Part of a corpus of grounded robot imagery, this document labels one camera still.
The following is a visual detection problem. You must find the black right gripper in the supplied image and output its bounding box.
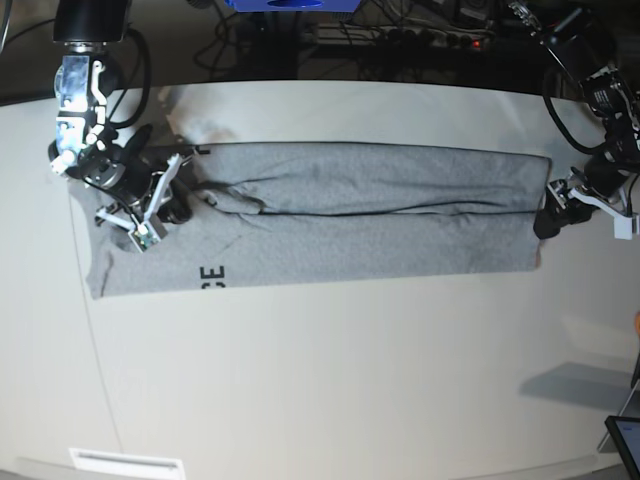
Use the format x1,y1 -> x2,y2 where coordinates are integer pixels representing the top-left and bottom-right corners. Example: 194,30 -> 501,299
84,159 -> 167,213

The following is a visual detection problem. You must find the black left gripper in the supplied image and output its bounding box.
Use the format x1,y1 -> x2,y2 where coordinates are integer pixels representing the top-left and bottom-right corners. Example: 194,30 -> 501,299
547,154 -> 639,224

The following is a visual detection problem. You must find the grey T-shirt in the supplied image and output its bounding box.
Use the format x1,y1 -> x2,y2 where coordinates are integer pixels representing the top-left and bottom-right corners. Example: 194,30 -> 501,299
86,143 -> 550,299

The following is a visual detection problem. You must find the black tablet screen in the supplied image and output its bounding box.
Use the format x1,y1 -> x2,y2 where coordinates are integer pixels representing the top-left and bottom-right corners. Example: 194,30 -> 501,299
605,416 -> 639,480

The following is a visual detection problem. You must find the black power strip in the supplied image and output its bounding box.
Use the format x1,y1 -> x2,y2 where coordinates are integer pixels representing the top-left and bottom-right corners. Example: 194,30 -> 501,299
384,28 -> 491,52

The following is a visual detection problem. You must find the white paper strip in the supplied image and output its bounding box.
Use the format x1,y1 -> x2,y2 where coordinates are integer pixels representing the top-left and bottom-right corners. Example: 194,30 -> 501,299
69,448 -> 184,478

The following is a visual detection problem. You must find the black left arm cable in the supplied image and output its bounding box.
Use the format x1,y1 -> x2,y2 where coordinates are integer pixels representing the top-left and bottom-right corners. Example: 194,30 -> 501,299
107,27 -> 153,131

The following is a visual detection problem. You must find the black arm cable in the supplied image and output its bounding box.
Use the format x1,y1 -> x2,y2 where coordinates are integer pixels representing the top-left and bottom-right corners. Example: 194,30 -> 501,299
542,64 -> 609,154
107,27 -> 153,131

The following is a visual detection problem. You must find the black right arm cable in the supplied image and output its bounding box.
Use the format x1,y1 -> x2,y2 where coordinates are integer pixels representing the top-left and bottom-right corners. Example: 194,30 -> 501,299
542,64 -> 609,154

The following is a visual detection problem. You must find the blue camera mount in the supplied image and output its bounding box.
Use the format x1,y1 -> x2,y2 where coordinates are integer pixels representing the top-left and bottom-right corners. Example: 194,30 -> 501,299
225,0 -> 361,13

